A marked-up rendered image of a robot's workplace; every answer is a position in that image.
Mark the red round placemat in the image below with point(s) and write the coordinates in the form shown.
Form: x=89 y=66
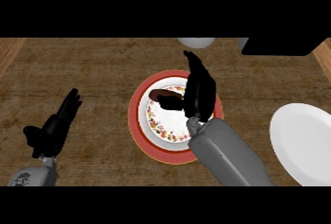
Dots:
x=137 y=116

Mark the white floral-rimmed plate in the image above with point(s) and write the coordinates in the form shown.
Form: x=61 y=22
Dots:
x=171 y=122

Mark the brown sweet potato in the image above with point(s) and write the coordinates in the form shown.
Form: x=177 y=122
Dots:
x=160 y=93

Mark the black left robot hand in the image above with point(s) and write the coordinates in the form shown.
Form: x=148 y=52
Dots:
x=54 y=128

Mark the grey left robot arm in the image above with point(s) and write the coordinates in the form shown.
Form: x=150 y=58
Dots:
x=35 y=175

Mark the plain white plate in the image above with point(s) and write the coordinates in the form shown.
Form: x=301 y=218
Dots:
x=307 y=143

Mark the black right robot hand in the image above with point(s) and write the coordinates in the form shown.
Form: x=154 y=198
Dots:
x=199 y=87

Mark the black appliance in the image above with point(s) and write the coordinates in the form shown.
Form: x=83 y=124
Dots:
x=280 y=45

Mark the white round bowl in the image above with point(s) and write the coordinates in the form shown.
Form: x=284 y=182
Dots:
x=196 y=41

